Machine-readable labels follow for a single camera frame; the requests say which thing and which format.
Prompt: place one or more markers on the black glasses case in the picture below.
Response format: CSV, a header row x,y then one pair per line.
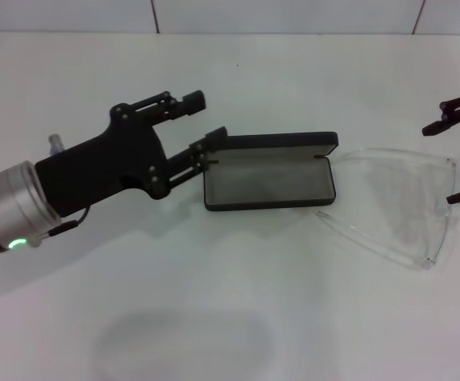
x,y
269,178

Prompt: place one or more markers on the clear white glasses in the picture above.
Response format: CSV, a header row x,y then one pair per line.
x,y
372,242

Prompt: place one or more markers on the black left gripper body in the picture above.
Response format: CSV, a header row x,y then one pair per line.
x,y
110,166

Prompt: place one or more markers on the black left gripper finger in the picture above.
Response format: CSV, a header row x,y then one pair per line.
x,y
194,101
215,139

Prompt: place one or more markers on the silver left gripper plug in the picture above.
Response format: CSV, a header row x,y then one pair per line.
x,y
56,145

